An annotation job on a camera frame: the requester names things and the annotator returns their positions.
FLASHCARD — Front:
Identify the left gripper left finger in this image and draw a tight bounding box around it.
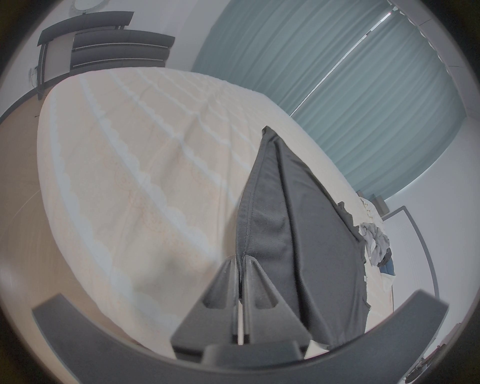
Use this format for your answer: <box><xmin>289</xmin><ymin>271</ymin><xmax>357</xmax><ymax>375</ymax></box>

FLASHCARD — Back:
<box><xmin>170</xmin><ymin>257</ymin><xmax>241</xmax><ymax>349</ymax></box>

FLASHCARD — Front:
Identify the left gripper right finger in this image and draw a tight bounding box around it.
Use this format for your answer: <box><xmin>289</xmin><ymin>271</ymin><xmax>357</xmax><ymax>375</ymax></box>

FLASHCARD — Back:
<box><xmin>240</xmin><ymin>255</ymin><xmax>313</xmax><ymax>344</ymax></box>

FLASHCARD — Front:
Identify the bed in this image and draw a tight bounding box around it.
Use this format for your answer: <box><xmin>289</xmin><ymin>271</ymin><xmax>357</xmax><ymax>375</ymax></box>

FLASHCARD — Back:
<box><xmin>37</xmin><ymin>67</ymin><xmax>439</xmax><ymax>361</ymax></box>

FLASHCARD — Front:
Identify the blue and white garment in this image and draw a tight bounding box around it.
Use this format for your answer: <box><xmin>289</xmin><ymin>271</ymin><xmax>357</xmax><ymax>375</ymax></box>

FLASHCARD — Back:
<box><xmin>377</xmin><ymin>260</ymin><xmax>397</xmax><ymax>292</ymax></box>

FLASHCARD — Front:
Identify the grey garment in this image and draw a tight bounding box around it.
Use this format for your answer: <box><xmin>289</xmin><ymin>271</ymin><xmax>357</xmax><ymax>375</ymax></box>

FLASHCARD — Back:
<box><xmin>359</xmin><ymin>222</ymin><xmax>391</xmax><ymax>265</ymax></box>

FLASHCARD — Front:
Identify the white printed pillow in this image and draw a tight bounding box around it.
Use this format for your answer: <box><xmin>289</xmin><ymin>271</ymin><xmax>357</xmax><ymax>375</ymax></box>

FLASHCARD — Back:
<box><xmin>358</xmin><ymin>197</ymin><xmax>385</xmax><ymax>226</ymax></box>

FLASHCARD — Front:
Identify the grey bedside table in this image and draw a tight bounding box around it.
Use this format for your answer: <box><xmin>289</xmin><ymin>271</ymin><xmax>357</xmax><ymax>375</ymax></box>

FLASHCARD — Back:
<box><xmin>356</xmin><ymin>191</ymin><xmax>389</xmax><ymax>215</ymax></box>

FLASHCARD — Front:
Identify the blue-green curtain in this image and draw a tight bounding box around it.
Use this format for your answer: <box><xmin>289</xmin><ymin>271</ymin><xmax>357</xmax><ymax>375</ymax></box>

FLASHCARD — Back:
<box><xmin>193</xmin><ymin>0</ymin><xmax>392</xmax><ymax>114</ymax></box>
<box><xmin>292</xmin><ymin>11</ymin><xmax>469</xmax><ymax>200</ymax></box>

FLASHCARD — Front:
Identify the black chest of drawers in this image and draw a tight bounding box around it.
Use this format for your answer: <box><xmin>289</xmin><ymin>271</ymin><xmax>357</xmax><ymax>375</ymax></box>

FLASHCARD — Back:
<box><xmin>70</xmin><ymin>30</ymin><xmax>176</xmax><ymax>72</ymax></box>

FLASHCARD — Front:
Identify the black desk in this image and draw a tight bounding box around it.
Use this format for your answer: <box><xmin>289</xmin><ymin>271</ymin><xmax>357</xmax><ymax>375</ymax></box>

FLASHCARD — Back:
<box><xmin>36</xmin><ymin>11</ymin><xmax>134</xmax><ymax>100</ymax></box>

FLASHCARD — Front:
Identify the round mirror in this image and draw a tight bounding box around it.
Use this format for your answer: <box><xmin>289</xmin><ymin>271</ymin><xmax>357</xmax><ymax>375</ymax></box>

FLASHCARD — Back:
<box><xmin>74</xmin><ymin>0</ymin><xmax>110</xmax><ymax>13</ymax></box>

